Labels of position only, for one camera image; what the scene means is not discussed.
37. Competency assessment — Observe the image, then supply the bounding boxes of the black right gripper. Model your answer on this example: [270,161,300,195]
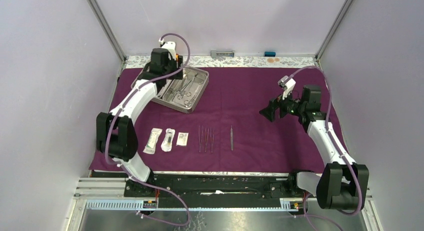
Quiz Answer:
[259,86,306,123]

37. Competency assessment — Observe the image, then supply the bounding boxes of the perforated steel instrument tray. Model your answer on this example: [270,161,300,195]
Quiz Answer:
[151,66,210,114]

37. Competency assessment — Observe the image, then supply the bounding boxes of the remaining steel instrument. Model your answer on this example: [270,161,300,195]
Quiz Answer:
[230,125,234,151]

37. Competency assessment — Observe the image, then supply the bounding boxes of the steel tweezers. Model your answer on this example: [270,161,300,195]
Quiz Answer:
[198,126,204,152]
[210,127,215,153]

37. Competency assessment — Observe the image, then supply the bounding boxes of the steel scalpel handle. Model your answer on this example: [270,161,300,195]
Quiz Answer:
[204,128,210,153]

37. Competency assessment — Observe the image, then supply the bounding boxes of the small white sterile packet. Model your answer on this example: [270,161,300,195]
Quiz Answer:
[176,132,189,147]

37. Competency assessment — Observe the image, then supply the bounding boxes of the long white sterile packet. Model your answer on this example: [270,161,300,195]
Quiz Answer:
[143,128,163,155]

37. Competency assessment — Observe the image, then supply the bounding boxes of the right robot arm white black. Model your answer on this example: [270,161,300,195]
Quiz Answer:
[259,84,370,216]

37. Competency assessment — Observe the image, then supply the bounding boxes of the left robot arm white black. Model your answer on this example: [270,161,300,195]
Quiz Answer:
[96,46,182,197]

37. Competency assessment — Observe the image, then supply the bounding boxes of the steel surgical forceps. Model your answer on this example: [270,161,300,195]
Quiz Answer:
[174,74,197,97]

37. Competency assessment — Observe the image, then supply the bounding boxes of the blue plastic block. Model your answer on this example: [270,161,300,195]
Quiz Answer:
[263,51,276,57]

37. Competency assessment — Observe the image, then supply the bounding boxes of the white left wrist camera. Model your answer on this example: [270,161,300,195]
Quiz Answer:
[159,39,177,61]

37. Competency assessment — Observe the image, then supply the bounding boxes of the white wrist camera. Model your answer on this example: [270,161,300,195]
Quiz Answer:
[159,39,177,61]
[278,75,296,100]

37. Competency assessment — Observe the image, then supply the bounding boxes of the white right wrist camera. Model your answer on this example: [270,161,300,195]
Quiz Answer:
[278,75,296,100]

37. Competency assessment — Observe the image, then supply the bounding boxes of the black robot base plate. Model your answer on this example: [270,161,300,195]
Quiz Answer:
[123,173,306,210]

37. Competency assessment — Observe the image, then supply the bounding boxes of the slotted grey cable duct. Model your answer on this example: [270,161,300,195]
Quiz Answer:
[85,198,300,213]

